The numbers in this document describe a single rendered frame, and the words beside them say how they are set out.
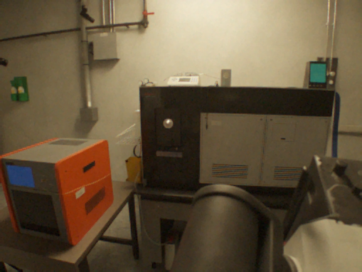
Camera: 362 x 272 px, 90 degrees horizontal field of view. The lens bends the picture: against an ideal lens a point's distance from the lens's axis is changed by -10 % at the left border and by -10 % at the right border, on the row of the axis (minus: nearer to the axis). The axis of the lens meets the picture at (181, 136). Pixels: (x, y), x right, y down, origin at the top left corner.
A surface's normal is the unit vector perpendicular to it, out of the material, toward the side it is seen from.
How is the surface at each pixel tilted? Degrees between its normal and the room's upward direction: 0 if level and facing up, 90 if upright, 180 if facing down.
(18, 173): 90
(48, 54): 90
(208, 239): 23
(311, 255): 44
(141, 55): 90
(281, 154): 90
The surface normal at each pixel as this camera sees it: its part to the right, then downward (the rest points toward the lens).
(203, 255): -0.26, -0.84
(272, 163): -0.15, 0.22
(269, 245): -0.77, -0.62
